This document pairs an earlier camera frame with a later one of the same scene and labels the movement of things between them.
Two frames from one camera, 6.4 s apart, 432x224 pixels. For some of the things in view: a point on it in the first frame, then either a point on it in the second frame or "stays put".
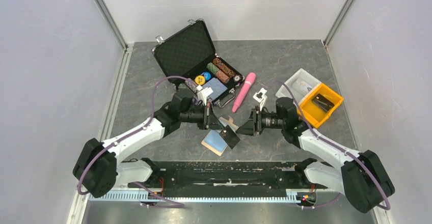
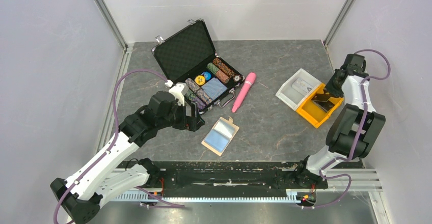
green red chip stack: x=220 y=75 stays put
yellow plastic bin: x=319 y=105 stays put
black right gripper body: x=267 y=120 to x=333 y=86
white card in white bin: x=302 y=86 stays put
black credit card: x=230 y=137 to x=322 y=97
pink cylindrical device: x=249 y=80 stays put
